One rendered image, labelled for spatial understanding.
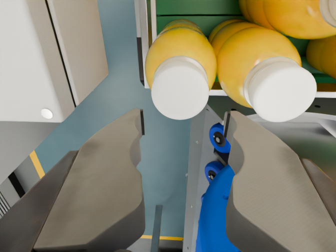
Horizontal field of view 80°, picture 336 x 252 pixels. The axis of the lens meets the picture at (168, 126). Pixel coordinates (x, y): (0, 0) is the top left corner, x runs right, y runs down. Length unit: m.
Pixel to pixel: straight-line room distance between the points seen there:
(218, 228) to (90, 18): 0.22
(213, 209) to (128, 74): 1.14
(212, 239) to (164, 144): 1.33
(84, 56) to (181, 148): 1.40
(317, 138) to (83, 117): 1.41
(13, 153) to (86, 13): 0.73
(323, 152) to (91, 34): 0.29
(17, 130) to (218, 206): 0.75
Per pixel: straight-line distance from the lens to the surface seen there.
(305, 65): 0.37
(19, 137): 0.88
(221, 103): 0.33
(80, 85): 0.17
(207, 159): 0.37
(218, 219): 0.24
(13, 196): 2.26
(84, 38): 0.18
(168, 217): 2.18
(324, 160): 0.30
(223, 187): 0.26
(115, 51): 1.29
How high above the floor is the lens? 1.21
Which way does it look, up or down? 58 degrees down
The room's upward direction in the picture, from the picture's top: 174 degrees counter-clockwise
